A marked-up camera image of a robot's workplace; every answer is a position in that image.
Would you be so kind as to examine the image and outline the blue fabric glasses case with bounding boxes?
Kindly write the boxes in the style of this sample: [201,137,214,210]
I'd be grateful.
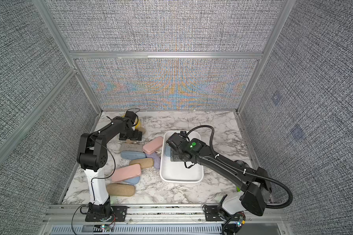
[123,176,141,185]
[120,151,146,161]

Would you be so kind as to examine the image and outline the purple fabric glasses case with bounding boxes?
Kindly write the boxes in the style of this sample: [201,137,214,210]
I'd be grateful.
[146,152,161,170]

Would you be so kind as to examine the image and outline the tan fabric glasses case front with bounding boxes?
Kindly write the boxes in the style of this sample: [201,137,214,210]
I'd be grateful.
[106,184,135,197]

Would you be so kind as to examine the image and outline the light blue glasses case back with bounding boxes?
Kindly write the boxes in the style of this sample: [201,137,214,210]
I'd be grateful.
[164,145,171,158]

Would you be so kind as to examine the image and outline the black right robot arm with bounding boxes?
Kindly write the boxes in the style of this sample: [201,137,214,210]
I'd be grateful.
[166,133,272,216]

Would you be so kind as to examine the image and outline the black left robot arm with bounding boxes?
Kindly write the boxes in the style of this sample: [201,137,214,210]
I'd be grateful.
[76,110,142,206]

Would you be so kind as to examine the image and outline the white plastic storage box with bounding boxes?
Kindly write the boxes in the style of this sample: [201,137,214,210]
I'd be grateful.
[160,130,204,184]

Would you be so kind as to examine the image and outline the pink hard glasses case upper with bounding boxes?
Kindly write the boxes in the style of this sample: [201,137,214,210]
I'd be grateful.
[143,136,164,155]

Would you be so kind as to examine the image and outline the pink hard glasses case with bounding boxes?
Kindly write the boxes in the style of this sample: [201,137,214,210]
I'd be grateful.
[111,164,142,183]
[143,136,164,155]

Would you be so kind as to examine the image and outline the tan fabric glasses case middle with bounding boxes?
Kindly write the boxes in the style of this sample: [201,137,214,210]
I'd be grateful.
[129,158,154,169]

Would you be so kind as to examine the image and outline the pink hard glasses case lower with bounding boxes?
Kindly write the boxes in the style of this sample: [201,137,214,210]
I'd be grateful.
[111,164,142,183]

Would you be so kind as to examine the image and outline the aluminium mounting rail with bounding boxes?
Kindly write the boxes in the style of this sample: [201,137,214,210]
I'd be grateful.
[38,204,293,235]

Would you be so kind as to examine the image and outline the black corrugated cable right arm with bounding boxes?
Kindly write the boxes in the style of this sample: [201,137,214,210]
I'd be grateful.
[187,125,294,210]

